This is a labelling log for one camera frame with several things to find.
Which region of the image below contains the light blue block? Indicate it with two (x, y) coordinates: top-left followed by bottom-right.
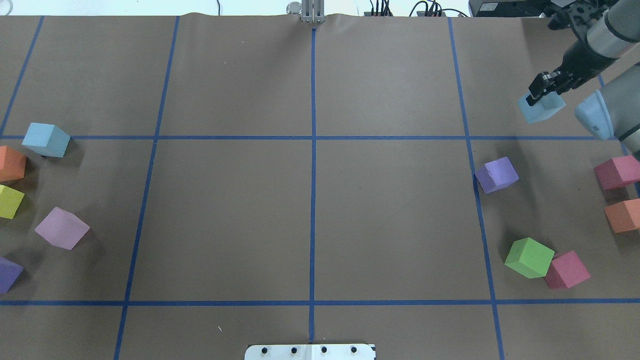
(22, 122), (71, 158)
(518, 91), (566, 124)

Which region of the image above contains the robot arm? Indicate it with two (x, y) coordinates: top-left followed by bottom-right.
(518, 0), (640, 158)

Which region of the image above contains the dark pink block far right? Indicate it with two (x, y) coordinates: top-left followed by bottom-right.
(593, 155), (640, 191)

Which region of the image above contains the purple block right side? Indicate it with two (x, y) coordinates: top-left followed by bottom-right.
(474, 156), (520, 194)

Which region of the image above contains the metal clamp at table edge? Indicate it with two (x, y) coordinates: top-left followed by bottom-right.
(285, 0), (326, 25)

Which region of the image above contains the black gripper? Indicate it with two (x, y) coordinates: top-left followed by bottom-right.
(526, 41), (619, 107)

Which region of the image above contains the yellow block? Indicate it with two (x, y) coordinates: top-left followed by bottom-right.
(0, 184), (25, 219)

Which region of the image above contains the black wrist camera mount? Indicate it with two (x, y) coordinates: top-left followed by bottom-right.
(542, 0), (610, 41)

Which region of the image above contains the orange block right side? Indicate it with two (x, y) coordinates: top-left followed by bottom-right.
(604, 198), (640, 233)

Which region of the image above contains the pink block beside green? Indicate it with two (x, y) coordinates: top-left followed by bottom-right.
(544, 250), (591, 290)

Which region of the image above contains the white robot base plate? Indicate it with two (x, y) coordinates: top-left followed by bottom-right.
(244, 343), (377, 360)

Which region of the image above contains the dark purple block left side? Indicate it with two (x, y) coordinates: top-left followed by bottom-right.
(0, 257), (24, 294)

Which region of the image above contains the light pink block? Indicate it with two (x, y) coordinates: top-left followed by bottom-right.
(34, 207), (90, 250)

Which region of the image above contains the orange block left side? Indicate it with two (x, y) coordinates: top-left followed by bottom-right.
(0, 145), (27, 182)

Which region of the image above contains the orange block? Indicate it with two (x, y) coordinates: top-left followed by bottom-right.
(604, 198), (640, 233)
(0, 145), (27, 182)

